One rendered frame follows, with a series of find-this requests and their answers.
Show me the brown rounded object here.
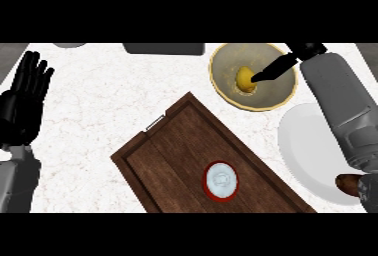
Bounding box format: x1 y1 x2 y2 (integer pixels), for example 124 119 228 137
334 173 366 197

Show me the brown wooden cutting board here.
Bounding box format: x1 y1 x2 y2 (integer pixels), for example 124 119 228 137
110 91 318 214

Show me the yellow lemon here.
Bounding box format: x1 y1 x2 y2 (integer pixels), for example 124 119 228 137
235 65 260 94

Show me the red-rimmed can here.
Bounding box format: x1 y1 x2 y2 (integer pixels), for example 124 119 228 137
203 160 241 203

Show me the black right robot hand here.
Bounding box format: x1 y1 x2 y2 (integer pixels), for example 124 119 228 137
250 42 330 84

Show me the dark grey appliance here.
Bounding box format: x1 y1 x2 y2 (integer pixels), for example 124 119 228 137
121 42 207 57

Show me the white plate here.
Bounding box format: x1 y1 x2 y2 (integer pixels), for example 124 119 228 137
276 102 368 207

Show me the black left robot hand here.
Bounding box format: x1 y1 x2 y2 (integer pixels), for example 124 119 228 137
0 50 56 148

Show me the pale grey round object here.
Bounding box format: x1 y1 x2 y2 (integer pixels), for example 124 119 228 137
52 42 89 50

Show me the yellow-rimmed grey bowl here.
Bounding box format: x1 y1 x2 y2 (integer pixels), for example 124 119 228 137
208 42 300 112

